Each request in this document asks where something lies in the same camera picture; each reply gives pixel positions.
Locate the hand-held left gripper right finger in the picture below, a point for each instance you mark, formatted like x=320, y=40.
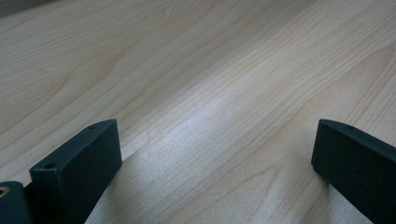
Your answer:
x=358, y=168

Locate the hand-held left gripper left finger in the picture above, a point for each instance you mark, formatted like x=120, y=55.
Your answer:
x=74, y=174

